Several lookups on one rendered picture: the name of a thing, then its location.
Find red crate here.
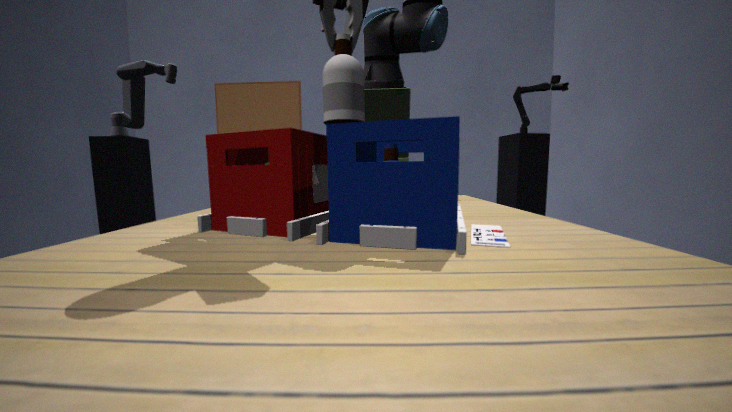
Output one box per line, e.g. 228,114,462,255
206,128,329,237

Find white paper pick list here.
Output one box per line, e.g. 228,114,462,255
471,224,511,248

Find white bottle with grey label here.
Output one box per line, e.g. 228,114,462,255
323,33,365,124

